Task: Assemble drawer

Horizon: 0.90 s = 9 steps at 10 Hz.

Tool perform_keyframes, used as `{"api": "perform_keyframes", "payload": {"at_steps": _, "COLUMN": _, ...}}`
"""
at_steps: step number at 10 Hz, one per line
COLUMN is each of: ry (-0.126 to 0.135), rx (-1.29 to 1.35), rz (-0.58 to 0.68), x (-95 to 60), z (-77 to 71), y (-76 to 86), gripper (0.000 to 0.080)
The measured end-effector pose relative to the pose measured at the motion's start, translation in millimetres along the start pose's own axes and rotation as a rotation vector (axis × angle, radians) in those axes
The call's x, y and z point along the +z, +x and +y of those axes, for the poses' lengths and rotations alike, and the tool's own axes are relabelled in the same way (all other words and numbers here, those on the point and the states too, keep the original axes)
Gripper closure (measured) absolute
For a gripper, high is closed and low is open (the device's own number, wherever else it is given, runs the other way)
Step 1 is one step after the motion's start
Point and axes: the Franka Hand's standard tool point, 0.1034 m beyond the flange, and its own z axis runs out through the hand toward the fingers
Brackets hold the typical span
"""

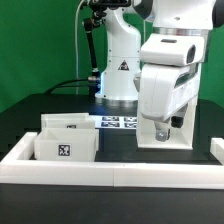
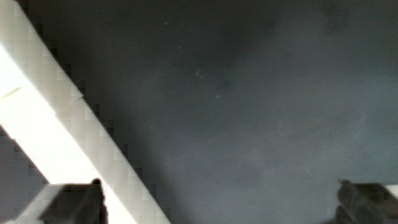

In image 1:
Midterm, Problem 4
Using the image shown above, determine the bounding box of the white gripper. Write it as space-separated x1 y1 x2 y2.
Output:
137 64 201 142

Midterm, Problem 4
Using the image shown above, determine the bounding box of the white drawer cabinet frame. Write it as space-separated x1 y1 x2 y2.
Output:
136 98 197 150

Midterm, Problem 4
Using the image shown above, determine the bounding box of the white drawer box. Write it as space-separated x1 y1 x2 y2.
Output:
34 128 99 162
41 113 95 129

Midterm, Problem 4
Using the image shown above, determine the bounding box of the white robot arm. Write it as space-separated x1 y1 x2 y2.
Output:
89 0 224 142

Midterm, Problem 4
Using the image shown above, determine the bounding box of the white U-shaped fence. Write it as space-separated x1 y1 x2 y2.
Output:
0 132 224 189

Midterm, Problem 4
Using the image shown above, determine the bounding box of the paper sheet with markers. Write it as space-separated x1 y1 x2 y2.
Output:
91 115 137 129

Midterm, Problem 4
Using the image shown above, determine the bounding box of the black cable on table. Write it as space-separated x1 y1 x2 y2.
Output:
44 77 101 95

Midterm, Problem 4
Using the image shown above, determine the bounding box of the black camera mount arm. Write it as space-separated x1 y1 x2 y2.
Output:
83 0 106 98

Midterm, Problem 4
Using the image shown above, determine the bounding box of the white cable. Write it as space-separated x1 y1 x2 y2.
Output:
74 0 88 96

